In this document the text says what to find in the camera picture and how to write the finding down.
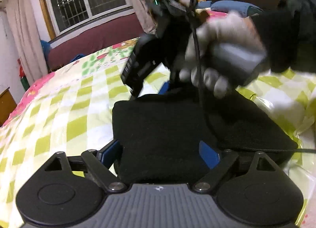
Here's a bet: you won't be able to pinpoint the blue blanket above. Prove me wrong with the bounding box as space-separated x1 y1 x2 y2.
197 0 263 18

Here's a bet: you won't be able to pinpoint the right hand grey glove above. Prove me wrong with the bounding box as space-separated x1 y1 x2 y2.
179 12 268 99

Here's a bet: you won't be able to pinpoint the beige left curtain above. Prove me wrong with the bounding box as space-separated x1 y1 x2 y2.
4 0 48 85

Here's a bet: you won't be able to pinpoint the black sleeved right forearm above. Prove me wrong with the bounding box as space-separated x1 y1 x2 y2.
251 0 315 73

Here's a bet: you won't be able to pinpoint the floral cream pink bedsheet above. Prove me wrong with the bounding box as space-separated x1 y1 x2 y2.
7 8 238 125

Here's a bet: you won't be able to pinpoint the black pants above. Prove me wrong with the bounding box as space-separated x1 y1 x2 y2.
113 90 297 184

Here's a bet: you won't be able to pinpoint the black cable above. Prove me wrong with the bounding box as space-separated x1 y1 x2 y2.
136 0 316 154

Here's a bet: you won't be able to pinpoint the maroon window bench cushion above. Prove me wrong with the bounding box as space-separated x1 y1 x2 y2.
47 13 144 72

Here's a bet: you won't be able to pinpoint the wooden side cabinet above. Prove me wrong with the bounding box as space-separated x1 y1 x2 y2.
0 87 17 126

